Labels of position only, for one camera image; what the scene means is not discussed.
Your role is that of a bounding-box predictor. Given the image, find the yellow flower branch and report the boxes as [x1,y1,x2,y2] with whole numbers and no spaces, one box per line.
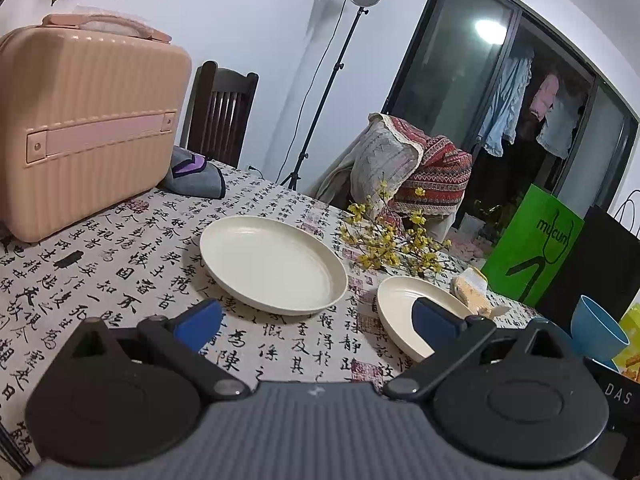
[340,177,451,276]

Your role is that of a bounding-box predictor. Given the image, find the black framed sliding glass door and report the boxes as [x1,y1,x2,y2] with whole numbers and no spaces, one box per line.
[382,0,640,241]

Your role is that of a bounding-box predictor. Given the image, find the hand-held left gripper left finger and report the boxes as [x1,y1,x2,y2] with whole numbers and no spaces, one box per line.
[61,297,251,402]

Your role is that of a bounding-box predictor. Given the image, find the dark wooden chair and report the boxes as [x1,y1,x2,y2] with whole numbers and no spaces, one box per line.
[180,60,259,168]

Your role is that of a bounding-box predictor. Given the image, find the blue bowl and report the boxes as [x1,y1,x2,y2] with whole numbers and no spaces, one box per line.
[570,295,630,372]

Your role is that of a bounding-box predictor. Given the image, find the grey and purple cloth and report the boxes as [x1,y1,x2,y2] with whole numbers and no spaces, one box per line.
[159,146,226,200]

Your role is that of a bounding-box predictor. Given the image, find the light blue hanging shirt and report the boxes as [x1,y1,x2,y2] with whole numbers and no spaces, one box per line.
[477,52,533,158]

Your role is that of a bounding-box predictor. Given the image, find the pink hanging garment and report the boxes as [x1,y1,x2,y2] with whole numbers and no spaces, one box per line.
[529,74,561,121]

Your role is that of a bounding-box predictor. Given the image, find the green paper bag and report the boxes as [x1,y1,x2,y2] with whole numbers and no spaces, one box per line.
[481,183,586,306]

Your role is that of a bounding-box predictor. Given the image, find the black lamp cable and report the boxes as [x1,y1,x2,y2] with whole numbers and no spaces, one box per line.
[250,2,351,181]

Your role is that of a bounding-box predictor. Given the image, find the white and yellow work glove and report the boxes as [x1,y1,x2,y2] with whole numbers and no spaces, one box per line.
[450,266,511,318]

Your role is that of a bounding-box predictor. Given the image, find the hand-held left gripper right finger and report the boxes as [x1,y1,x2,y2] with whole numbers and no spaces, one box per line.
[382,296,573,402]

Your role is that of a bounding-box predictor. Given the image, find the black paper bag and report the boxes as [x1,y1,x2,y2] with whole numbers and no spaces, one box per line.
[535,205,640,341]

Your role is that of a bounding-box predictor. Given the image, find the pink slippers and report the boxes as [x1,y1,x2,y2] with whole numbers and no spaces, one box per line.
[452,237,496,261]

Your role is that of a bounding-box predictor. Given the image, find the calligraphy print tablecloth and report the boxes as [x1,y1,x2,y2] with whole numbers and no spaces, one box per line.
[0,157,551,466]

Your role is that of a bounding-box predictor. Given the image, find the grey quilted cushion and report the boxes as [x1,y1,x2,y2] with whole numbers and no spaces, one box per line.
[350,112,425,211]

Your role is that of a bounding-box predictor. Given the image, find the white hanging garment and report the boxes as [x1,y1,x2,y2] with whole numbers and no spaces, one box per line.
[536,92,586,160]

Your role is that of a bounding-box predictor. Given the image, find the yellow-green snack box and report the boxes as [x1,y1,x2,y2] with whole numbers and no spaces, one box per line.
[612,304,640,378]

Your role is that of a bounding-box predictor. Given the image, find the cream round plate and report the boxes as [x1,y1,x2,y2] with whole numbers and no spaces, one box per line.
[200,216,348,316]
[377,276,476,362]

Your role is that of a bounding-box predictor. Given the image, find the pink ribbed suitcase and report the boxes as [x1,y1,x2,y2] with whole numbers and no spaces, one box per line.
[0,12,193,243]

